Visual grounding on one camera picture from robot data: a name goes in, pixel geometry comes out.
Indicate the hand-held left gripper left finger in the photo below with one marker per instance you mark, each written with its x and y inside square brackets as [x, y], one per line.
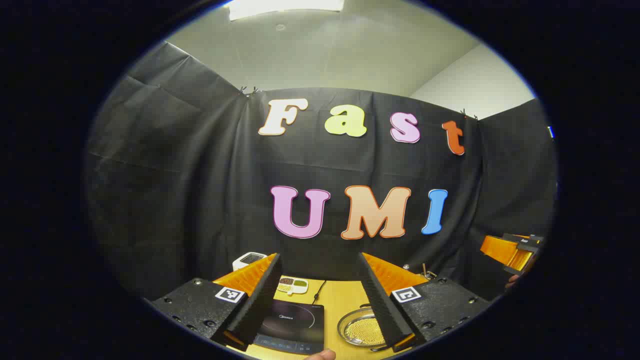
[260, 305]

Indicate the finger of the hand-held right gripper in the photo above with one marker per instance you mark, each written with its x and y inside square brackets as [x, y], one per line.
[502, 251]

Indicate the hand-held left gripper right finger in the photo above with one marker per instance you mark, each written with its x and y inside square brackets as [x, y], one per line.
[382, 310]

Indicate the stainless steel pot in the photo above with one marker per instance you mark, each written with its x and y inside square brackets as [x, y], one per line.
[350, 327]

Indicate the black induction cooktop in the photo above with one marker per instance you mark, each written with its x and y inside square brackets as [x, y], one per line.
[295, 325]

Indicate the pile of yellow beans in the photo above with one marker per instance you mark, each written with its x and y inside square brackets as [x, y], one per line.
[365, 331]

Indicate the white divided bean dish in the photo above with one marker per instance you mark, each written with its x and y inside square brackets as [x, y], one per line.
[300, 284]

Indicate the white boxy appliance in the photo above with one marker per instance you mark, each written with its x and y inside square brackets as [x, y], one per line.
[245, 261]

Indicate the clear glass holder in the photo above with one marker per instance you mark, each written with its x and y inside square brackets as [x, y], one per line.
[430, 275]

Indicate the black binder clip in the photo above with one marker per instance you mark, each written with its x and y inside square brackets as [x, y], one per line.
[468, 115]
[248, 91]

